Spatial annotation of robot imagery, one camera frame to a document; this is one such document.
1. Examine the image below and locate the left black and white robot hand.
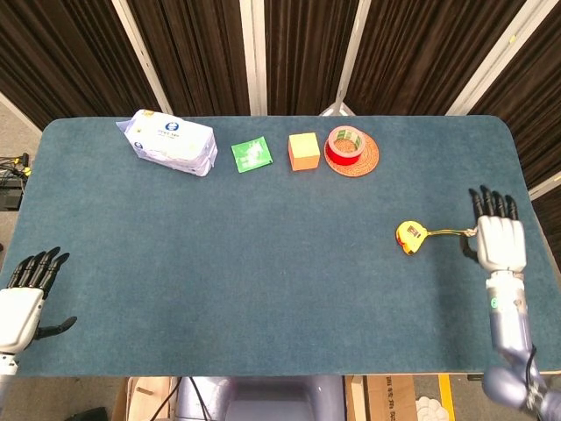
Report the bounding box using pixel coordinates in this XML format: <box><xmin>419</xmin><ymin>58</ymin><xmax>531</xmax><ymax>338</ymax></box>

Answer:
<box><xmin>0</xmin><ymin>246</ymin><xmax>78</xmax><ymax>354</ymax></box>

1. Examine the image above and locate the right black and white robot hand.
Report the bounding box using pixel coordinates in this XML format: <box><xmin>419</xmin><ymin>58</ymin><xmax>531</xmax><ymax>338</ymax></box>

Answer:
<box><xmin>458</xmin><ymin>184</ymin><xmax>527</xmax><ymax>274</ymax></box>

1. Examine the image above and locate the yellow tape measure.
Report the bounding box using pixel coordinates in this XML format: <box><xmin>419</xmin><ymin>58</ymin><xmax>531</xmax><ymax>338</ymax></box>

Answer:
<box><xmin>394</xmin><ymin>220</ymin><xmax>430</xmax><ymax>257</ymax></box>

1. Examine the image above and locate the red tape roll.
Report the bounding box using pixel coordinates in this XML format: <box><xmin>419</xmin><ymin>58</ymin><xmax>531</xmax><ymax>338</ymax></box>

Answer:
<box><xmin>327</xmin><ymin>125</ymin><xmax>366</xmax><ymax>167</ymax></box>

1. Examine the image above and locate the light wooden board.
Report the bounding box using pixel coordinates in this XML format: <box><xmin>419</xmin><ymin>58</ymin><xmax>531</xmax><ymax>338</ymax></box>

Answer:
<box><xmin>111</xmin><ymin>376</ymin><xmax>179</xmax><ymax>421</ymax></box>

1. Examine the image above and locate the woven straw coaster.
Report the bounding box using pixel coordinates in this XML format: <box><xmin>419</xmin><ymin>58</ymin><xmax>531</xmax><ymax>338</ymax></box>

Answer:
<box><xmin>323</xmin><ymin>133</ymin><xmax>380</xmax><ymax>179</ymax></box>

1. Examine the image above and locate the white flower-shaped object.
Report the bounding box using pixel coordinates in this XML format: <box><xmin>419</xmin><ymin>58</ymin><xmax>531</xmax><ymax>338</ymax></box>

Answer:
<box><xmin>415</xmin><ymin>394</ymin><xmax>449</xmax><ymax>421</ymax></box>

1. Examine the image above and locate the cardboard box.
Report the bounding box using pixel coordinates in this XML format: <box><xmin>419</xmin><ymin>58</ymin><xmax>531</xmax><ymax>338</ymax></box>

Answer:
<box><xmin>366</xmin><ymin>375</ymin><xmax>417</xmax><ymax>421</ymax></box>

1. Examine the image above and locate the white stand base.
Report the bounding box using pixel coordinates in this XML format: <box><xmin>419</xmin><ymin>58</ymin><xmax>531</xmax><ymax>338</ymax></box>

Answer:
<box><xmin>318</xmin><ymin>100</ymin><xmax>356</xmax><ymax>118</ymax></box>

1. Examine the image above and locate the wooden plank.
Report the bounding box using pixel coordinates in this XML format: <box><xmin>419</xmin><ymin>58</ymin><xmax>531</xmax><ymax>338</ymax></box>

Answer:
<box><xmin>344</xmin><ymin>375</ymin><xmax>367</xmax><ymax>421</ymax></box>

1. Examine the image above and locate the orange and yellow cube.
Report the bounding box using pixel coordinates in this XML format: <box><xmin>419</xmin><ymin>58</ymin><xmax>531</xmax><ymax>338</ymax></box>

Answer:
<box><xmin>288</xmin><ymin>132</ymin><xmax>321</xmax><ymax>172</ymax></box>

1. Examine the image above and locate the white tissue pack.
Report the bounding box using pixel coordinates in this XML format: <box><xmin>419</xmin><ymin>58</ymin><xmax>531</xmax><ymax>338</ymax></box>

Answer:
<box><xmin>115</xmin><ymin>109</ymin><xmax>219</xmax><ymax>178</ymax></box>

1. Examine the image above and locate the blue felt table mat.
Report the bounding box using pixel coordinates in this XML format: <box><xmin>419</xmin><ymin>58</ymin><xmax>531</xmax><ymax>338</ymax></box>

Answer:
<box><xmin>0</xmin><ymin>115</ymin><xmax>561</xmax><ymax>378</ymax></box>

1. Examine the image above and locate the green sachet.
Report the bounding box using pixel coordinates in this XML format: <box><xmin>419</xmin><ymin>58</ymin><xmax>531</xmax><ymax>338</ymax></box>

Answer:
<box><xmin>231</xmin><ymin>135</ymin><xmax>273</xmax><ymax>175</ymax></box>

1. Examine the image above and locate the grey-purple robot torso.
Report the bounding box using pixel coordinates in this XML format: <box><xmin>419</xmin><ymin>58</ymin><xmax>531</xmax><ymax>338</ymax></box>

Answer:
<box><xmin>174</xmin><ymin>375</ymin><xmax>345</xmax><ymax>421</ymax></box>

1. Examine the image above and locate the dark brown curtain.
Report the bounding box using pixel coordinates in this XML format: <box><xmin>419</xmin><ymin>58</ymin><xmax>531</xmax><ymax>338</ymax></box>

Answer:
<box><xmin>0</xmin><ymin>0</ymin><xmax>561</xmax><ymax>238</ymax></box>

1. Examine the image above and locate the black cables and equipment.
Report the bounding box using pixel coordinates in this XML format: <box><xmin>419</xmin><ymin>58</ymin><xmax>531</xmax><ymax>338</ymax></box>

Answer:
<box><xmin>0</xmin><ymin>152</ymin><xmax>32</xmax><ymax>211</ymax></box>

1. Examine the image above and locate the white frame post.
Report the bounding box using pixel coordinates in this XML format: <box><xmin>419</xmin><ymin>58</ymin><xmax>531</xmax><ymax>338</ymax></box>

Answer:
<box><xmin>336</xmin><ymin>0</ymin><xmax>373</xmax><ymax>104</ymax></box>
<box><xmin>111</xmin><ymin>0</ymin><xmax>173</xmax><ymax>116</ymax></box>
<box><xmin>239</xmin><ymin>0</ymin><xmax>268</xmax><ymax>117</ymax></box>
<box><xmin>445</xmin><ymin>0</ymin><xmax>554</xmax><ymax>117</ymax></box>

